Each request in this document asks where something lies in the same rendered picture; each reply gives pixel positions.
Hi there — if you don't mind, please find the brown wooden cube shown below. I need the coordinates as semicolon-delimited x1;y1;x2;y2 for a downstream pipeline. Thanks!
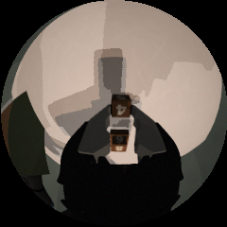
112;95;131;117
113;136;127;151

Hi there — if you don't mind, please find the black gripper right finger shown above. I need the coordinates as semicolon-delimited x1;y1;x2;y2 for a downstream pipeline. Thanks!
131;104;183;181

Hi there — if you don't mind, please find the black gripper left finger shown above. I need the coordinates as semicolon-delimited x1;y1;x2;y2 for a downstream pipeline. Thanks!
57;104;112;185

